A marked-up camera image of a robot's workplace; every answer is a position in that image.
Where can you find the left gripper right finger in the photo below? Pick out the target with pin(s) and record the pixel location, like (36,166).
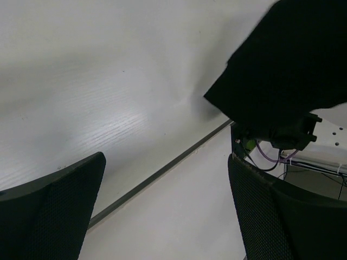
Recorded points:
(281,221)

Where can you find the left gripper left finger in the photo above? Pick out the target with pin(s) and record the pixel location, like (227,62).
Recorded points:
(48,218)

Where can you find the black skirt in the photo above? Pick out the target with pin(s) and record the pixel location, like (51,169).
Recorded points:
(292,63)

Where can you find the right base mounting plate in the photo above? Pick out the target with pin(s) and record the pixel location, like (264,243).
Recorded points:
(242,142)

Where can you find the aluminium table frame rail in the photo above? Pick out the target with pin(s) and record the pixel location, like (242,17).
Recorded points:
(166,168)

